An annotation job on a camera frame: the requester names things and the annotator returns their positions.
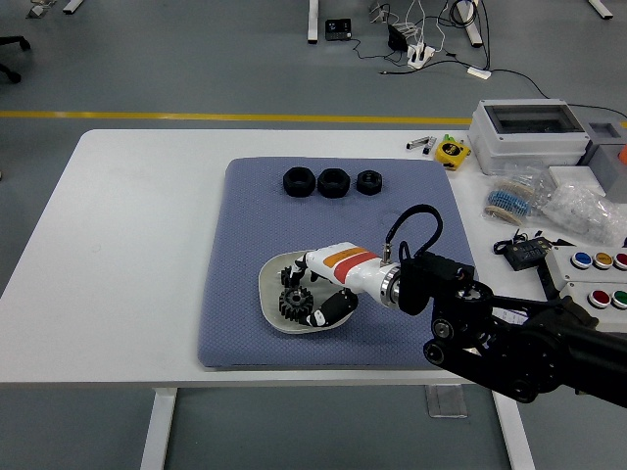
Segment blue-grey quilted mat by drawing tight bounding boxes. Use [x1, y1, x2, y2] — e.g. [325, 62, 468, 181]
[196, 156, 496, 371]

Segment button box blue yellow red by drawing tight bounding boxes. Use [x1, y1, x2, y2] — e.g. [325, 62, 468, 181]
[543, 244, 627, 290]

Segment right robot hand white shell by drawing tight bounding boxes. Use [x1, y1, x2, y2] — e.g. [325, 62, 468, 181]
[281, 241, 393, 328]

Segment grey plastic box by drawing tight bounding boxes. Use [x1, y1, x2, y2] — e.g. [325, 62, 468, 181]
[577, 119, 627, 197]

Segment black device with screen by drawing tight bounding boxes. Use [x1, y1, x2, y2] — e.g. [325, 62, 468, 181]
[324, 18, 353, 42]

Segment clear bag of components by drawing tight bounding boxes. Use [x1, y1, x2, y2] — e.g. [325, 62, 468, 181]
[502, 164, 555, 212]

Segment large black hex nut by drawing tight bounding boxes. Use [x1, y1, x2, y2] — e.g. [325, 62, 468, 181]
[316, 167, 351, 200]
[282, 166, 315, 199]

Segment white table leg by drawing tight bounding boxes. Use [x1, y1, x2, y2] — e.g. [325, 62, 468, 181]
[140, 388, 177, 470]
[491, 386, 538, 470]

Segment long black floor cable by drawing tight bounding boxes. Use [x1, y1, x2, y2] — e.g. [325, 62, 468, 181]
[489, 68, 627, 123]

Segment black office chair base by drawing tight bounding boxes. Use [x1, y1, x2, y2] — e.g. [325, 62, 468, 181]
[0, 36, 31, 84]

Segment yellow tape measure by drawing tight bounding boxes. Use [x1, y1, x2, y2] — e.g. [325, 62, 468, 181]
[434, 139, 471, 170]

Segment large black bevel gear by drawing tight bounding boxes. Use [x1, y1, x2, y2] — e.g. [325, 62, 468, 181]
[277, 287, 314, 324]

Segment clear bag of white parts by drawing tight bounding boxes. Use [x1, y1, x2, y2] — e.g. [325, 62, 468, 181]
[541, 181, 627, 246]

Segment grey metal floor plate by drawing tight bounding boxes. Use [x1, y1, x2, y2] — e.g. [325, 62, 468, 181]
[424, 385, 469, 419]

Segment blue resistor tape roll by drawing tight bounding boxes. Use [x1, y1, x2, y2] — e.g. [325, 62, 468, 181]
[483, 178, 536, 226]

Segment grey electrical enclosure box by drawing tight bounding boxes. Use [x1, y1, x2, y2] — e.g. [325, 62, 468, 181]
[467, 98, 592, 176]

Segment white power strip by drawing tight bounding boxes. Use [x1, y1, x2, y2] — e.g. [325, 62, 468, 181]
[406, 42, 436, 69]

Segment white square plate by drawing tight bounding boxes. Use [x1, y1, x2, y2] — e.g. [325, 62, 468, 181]
[258, 250, 357, 335]

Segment small black hex nut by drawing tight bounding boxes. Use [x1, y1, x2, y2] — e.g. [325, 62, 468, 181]
[355, 169, 384, 197]

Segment flat white box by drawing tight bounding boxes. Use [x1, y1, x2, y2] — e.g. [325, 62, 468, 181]
[547, 164, 606, 197]

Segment black power adapter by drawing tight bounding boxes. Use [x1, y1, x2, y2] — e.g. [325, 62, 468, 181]
[386, 23, 410, 53]

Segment button box red green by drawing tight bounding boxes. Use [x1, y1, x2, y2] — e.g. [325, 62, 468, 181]
[560, 281, 627, 334]

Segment black digital module with wires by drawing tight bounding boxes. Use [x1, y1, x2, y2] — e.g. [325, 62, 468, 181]
[492, 228, 577, 271]

